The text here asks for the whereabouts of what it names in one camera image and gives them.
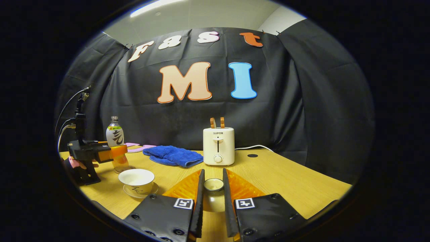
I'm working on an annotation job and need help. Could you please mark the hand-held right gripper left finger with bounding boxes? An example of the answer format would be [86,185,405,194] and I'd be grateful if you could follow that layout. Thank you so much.
[124,169,205,242]

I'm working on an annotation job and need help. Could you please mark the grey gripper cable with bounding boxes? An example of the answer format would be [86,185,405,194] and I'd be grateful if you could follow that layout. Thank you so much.
[57,124,76,152]

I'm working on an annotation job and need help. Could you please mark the cream ceramic teacup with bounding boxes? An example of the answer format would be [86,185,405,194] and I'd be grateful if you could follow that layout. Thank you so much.
[118,169,155,195]

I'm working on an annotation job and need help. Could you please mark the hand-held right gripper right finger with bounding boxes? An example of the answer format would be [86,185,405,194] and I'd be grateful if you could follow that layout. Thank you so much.
[222,168,307,242]

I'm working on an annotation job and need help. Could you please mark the cream teacup lid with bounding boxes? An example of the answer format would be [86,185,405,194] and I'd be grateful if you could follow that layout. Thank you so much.
[203,178,225,213]

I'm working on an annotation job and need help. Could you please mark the cream ceramic saucer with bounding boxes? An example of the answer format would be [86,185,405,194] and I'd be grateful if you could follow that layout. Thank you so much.
[123,183,159,199]

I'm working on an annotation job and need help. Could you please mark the white toaster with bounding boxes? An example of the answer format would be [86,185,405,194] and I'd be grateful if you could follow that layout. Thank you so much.
[203,127,235,166]

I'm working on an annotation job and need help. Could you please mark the black backdrop cloth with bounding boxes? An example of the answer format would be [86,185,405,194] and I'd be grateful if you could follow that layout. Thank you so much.
[55,18,375,185]

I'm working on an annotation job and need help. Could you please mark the white toaster cable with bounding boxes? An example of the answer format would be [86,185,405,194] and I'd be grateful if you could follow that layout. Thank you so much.
[234,145,275,153]

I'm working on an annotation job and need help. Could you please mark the blue towel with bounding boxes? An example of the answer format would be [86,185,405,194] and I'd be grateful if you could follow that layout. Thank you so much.
[143,145,204,168]

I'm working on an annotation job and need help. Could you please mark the pink paper cutout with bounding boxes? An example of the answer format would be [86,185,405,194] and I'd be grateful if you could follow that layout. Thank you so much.
[125,143,157,153]

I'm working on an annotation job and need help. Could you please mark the white label water bottle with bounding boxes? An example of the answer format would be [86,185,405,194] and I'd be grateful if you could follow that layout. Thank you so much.
[106,116,130,172]

